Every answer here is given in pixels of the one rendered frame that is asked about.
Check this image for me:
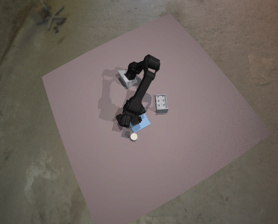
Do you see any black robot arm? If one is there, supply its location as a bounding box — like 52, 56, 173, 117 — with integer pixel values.
119, 55, 160, 127

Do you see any grey dish rack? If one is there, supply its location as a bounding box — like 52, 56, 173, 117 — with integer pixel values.
156, 94, 169, 113

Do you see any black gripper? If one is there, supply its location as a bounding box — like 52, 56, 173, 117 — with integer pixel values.
116, 105, 146, 123

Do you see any light blue flat mat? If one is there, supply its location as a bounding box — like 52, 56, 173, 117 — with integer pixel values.
130, 113, 150, 133

